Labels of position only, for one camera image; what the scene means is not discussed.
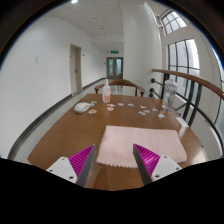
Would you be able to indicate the wooden chair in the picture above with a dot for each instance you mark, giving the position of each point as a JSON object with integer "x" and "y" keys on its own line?
{"x": 120, "y": 82}

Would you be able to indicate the white pump bottle orange label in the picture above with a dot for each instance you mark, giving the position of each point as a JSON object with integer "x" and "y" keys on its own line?
{"x": 106, "y": 93}

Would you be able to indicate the wooden handrail with black posts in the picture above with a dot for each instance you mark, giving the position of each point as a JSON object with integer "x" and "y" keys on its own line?
{"x": 186, "y": 77}

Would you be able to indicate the tall black-framed window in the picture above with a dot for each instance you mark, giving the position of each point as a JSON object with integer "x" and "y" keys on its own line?
{"x": 181, "y": 56}

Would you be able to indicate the white card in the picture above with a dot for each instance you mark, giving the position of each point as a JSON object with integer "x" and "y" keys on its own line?
{"x": 182, "y": 121}

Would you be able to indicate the pink towel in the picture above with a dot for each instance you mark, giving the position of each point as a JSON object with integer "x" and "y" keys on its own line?
{"x": 140, "y": 138}

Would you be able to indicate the white side door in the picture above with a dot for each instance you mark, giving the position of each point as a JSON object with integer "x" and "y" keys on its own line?
{"x": 75, "y": 68}

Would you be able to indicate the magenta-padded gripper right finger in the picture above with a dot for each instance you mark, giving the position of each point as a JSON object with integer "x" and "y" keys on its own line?
{"x": 151, "y": 161}

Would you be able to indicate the grey double door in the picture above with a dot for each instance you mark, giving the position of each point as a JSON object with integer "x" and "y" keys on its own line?
{"x": 114, "y": 67}

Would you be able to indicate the arched window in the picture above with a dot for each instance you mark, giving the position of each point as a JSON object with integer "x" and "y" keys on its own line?
{"x": 173, "y": 21}

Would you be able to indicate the green exit sign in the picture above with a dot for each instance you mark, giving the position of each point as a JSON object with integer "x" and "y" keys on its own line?
{"x": 114, "y": 52}

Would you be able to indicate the clear plastic bottle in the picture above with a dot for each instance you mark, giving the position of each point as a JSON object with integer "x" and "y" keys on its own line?
{"x": 169, "y": 95}

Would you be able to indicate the round ceiling light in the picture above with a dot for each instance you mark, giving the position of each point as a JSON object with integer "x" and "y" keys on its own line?
{"x": 74, "y": 1}

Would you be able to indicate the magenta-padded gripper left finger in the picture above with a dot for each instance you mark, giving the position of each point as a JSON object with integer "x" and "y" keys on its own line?
{"x": 78, "y": 163}

